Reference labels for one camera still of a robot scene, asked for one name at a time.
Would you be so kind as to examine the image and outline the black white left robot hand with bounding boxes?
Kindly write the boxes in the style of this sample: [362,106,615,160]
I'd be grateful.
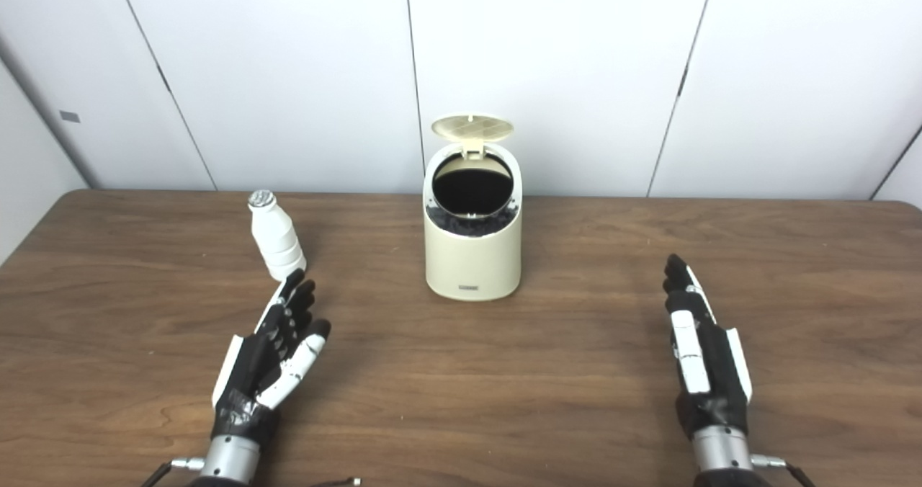
[211,269,332,441]

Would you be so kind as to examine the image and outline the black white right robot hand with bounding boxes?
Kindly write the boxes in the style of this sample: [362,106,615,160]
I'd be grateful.
[662,254,753,441]

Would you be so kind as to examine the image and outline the small white plastic bottle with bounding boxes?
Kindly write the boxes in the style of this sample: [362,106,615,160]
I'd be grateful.
[248,189,308,282]

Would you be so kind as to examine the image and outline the cream-colored round bin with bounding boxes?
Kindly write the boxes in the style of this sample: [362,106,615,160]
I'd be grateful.
[422,115,523,302]

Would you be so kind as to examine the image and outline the cream round bin lid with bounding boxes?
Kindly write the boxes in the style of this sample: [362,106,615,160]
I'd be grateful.
[431,115,516,160]

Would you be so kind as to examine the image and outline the black bin liner bag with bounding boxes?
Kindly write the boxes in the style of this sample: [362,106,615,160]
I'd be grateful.
[426,169,519,238]

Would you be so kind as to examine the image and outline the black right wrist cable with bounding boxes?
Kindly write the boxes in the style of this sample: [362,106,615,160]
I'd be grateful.
[751,455,818,487]

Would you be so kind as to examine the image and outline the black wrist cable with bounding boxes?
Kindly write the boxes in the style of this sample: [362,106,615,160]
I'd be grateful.
[751,455,818,487]
[140,457,206,487]

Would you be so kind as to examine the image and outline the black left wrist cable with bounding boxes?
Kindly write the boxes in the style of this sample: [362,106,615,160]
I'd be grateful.
[140,457,206,487]

